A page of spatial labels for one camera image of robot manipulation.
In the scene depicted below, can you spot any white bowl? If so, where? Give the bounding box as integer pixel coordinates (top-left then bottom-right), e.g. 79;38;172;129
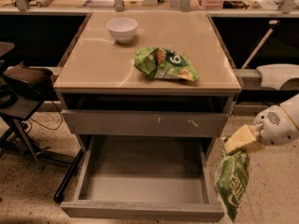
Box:
107;18;138;43

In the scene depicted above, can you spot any black floor cable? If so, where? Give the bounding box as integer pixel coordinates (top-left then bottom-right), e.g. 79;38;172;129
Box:
21;91;64;132

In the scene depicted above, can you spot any grey drawer cabinet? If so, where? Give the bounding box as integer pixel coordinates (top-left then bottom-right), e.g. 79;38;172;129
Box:
54;10;241;148

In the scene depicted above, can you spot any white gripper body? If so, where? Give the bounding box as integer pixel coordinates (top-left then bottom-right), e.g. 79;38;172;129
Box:
253;105;299;146

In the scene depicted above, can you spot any light green chip bag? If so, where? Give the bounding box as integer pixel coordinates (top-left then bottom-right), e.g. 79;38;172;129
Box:
134;47;198;81

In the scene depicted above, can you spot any closed grey top drawer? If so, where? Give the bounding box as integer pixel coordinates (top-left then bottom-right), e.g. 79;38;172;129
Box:
63;109;228;137

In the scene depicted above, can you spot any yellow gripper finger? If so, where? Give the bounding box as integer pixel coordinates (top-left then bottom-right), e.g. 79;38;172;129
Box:
224;124;263;155

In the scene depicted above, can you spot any white-headed stick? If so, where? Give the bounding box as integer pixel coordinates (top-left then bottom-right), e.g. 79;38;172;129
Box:
241;20;279;69

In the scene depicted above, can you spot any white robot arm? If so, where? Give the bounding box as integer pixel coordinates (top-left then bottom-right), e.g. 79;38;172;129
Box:
224;94;299;154

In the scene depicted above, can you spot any open grey middle drawer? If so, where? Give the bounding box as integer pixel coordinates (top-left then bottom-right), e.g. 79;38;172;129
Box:
61;135;224;222

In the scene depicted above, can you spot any black bag on stand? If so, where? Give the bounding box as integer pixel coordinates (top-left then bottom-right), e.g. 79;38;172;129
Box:
2;63;53;100

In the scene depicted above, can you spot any dark folding stand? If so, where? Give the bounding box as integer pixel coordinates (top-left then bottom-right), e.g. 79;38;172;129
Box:
0;40;84;203

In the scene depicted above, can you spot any green jalapeno chip bag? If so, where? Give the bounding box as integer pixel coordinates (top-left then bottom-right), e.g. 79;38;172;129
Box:
214;149;249;224

